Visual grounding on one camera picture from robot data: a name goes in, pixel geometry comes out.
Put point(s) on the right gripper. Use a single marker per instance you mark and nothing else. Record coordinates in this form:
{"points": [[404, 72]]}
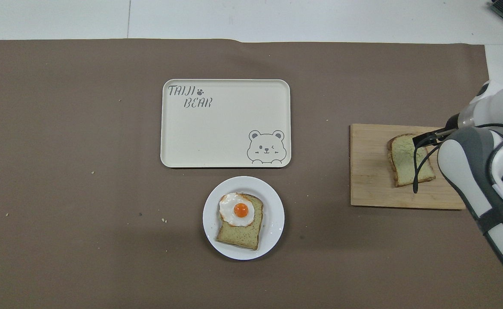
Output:
{"points": [[450, 124]]}

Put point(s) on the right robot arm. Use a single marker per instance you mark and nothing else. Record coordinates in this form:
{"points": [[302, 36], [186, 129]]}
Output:
{"points": [[470, 171]]}

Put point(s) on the white round plate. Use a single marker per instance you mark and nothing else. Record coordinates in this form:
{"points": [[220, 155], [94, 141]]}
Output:
{"points": [[272, 223]]}

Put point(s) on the greenish bread slice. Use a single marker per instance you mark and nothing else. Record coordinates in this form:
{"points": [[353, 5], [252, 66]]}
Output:
{"points": [[403, 165], [242, 236]]}

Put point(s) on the wooden cutting board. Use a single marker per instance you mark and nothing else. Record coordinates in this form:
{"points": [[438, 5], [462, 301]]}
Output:
{"points": [[369, 171]]}

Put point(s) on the cream tray with bear print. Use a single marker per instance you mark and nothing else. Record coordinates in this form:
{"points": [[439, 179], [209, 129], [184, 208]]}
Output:
{"points": [[217, 133]]}

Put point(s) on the fried egg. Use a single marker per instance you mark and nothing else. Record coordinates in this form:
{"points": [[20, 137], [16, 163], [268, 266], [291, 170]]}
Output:
{"points": [[234, 214]]}

